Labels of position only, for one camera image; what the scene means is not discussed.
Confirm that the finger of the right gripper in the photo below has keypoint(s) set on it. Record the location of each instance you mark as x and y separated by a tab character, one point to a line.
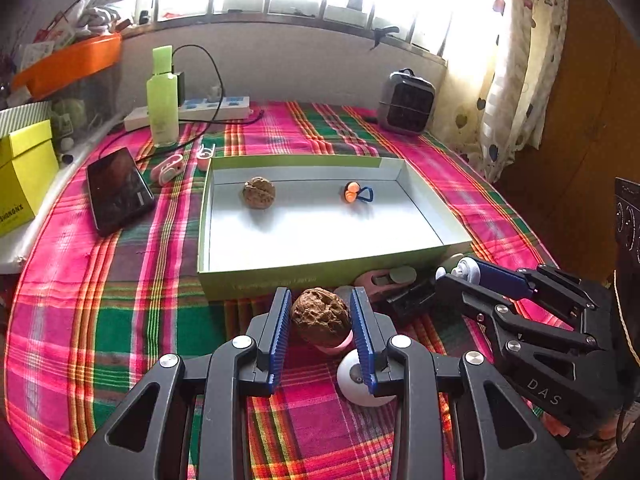
512	335
559	293

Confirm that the person's right hand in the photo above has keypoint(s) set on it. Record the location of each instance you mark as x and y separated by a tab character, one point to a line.
590	430

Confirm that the clear round plastic jar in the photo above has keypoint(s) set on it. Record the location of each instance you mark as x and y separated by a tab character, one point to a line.
345	293

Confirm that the green white cardboard tray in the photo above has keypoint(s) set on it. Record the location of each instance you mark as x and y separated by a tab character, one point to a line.
334	218

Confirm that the black phone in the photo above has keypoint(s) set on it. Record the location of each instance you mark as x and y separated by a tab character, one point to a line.
118	193

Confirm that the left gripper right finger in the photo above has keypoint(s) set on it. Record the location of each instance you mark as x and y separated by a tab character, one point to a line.
496	435

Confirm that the light brown walnut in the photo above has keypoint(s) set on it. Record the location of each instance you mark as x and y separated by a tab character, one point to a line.
321	318

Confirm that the orange plastic tray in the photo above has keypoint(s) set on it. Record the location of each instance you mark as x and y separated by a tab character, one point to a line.
66	66

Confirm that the pink clip green pad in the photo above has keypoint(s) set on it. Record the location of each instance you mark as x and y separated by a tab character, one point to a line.
379	284

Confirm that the heart patterned curtain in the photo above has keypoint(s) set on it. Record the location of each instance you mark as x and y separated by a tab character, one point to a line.
502	59

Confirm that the white power strip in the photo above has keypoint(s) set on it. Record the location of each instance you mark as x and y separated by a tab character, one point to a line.
197	110

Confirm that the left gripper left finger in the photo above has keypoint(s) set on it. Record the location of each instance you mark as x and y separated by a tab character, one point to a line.
148	435

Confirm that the striped gift box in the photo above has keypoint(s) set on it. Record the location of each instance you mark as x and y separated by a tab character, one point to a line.
19	117

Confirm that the black rectangular device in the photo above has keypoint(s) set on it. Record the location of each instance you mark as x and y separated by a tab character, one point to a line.
411	302

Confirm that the light green plastic bottle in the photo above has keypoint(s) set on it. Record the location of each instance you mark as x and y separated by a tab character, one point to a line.
162	99

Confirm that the white panda-face round gadget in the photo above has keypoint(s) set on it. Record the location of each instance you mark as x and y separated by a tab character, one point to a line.
352	386

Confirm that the yellow cardboard box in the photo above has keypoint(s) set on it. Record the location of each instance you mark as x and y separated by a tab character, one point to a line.
28	167

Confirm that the pink plaid tablecloth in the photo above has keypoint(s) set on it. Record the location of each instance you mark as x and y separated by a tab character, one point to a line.
91	314

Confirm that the green white spool holder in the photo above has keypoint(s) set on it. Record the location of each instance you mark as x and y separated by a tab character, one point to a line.
451	262

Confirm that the small white knob hook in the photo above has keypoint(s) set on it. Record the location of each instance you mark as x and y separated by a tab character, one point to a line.
467	269

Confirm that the dark brown walnut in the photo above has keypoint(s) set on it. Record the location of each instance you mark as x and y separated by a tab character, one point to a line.
258	193

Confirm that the pink clip near phone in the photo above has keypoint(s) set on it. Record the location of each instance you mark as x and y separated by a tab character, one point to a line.
168	169

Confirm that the grey space heater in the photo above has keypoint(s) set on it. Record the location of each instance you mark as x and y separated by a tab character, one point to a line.
406	103

